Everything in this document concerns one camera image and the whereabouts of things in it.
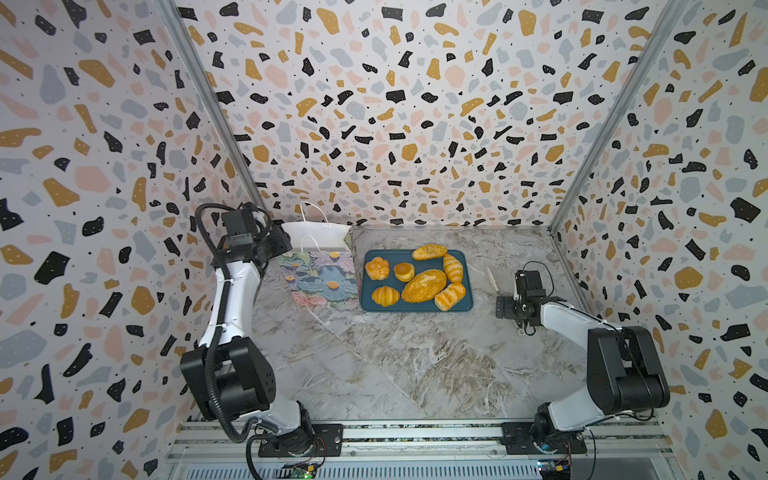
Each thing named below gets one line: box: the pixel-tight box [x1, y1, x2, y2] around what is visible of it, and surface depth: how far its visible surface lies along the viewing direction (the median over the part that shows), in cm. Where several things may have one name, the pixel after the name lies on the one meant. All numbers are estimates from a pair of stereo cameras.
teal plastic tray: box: [360, 249, 474, 312], surface depth 102 cm
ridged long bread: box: [443, 253, 463, 284], surface depth 107 cm
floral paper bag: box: [278, 202, 359, 309], surface depth 89 cm
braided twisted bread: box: [434, 283, 467, 312], surface depth 99 cm
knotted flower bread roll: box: [365, 256, 390, 281], surface depth 106 cm
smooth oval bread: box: [412, 244, 448, 261], surface depth 112 cm
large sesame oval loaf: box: [401, 269, 447, 303], surface depth 100 cm
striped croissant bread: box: [371, 286, 401, 307], surface depth 99 cm
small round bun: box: [393, 262, 415, 283], surface depth 103 cm
